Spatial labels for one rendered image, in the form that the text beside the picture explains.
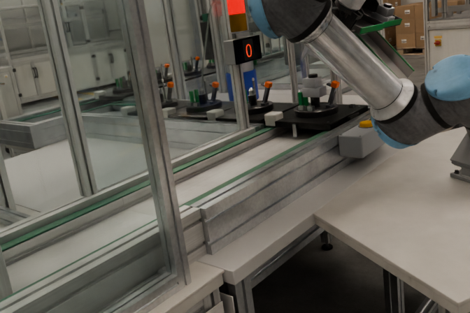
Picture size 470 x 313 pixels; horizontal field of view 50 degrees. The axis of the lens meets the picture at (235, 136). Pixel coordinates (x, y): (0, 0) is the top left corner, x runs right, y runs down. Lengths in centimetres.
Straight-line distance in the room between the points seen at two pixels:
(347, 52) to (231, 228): 44
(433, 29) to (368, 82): 473
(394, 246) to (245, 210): 31
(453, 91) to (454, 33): 465
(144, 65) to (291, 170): 54
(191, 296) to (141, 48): 44
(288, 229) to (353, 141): 38
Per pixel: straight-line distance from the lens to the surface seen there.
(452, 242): 105
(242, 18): 150
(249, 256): 102
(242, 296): 104
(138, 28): 83
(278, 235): 109
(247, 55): 151
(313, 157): 132
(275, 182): 118
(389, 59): 203
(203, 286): 96
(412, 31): 1008
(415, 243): 104
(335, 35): 106
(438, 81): 116
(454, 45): 579
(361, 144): 138
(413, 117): 118
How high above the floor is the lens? 134
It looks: 15 degrees down
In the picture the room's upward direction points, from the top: 8 degrees counter-clockwise
